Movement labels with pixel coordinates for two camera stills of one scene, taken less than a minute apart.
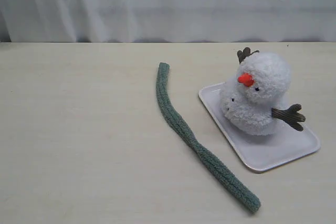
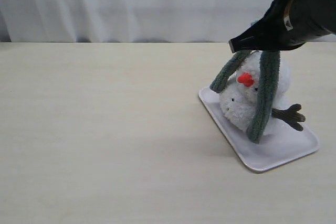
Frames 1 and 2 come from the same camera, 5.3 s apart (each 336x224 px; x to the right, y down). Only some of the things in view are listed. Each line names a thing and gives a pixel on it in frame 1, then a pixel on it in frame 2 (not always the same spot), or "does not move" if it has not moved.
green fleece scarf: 242,196 -> 269,65
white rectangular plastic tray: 259,152 does not move
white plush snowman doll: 249,104 does not move
